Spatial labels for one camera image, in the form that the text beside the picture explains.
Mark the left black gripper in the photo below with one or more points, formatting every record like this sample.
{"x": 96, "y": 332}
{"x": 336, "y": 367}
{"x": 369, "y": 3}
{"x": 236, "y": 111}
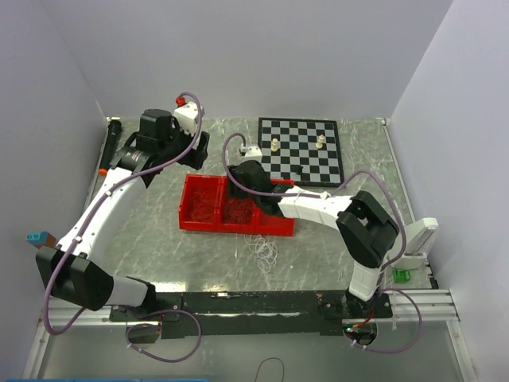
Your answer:
{"x": 196, "y": 157}

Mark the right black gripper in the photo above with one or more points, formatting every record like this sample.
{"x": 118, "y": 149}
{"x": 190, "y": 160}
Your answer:
{"x": 238, "y": 192}

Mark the red three-compartment plastic tray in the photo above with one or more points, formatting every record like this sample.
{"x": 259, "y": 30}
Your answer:
{"x": 206, "y": 207}

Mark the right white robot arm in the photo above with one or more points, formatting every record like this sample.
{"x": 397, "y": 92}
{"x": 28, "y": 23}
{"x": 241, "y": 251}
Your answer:
{"x": 366, "y": 228}

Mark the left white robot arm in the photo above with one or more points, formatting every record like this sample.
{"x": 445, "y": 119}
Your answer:
{"x": 71, "y": 269}

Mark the cream chess piece left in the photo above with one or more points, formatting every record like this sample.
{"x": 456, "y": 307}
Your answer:
{"x": 274, "y": 145}

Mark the cream chess piece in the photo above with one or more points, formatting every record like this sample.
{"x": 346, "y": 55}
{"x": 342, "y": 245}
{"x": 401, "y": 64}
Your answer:
{"x": 274, "y": 145}
{"x": 320, "y": 142}

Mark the black grey chessboard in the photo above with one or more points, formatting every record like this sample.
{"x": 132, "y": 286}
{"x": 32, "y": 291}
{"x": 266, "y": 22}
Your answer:
{"x": 297, "y": 147}

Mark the black marker orange cap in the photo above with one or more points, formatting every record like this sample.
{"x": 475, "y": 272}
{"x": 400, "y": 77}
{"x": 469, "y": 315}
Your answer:
{"x": 114, "y": 131}

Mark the cream chess piece right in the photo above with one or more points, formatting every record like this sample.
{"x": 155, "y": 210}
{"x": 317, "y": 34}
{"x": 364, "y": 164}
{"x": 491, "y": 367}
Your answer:
{"x": 320, "y": 142}

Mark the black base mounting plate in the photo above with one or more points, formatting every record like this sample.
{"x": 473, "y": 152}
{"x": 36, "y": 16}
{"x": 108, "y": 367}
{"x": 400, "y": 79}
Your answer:
{"x": 256, "y": 312}

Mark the blue brown toy block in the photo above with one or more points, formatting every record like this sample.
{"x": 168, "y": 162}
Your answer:
{"x": 41, "y": 238}

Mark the white grey wedge object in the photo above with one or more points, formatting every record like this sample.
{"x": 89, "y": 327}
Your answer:
{"x": 420, "y": 237}

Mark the green small block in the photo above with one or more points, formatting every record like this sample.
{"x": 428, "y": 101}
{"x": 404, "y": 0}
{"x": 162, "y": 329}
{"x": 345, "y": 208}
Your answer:
{"x": 401, "y": 276}

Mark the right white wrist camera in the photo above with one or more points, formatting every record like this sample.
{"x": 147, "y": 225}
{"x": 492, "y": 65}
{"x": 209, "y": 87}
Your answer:
{"x": 250, "y": 153}

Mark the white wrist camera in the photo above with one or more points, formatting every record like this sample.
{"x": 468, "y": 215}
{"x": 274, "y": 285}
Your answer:
{"x": 186, "y": 114}
{"x": 250, "y": 153}

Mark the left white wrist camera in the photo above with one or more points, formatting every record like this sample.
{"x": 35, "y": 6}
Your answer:
{"x": 186, "y": 114}

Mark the aluminium frame rail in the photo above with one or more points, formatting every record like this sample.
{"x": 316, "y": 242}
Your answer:
{"x": 427, "y": 320}

